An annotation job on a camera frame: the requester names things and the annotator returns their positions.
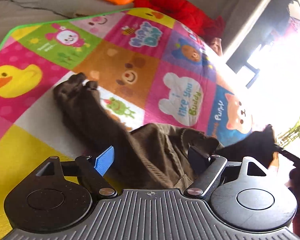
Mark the brown corduroy garment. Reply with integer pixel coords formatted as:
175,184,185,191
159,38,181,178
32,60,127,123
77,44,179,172
53,73,279,190

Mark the colourful cartoon play mat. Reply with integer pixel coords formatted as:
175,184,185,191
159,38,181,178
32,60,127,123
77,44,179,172
0,8,265,239

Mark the pink cloth toy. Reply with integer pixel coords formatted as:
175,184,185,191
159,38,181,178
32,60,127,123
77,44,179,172
209,37,223,56

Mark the red plush cushion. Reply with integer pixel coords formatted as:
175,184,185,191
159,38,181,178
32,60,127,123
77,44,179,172
134,0,225,40

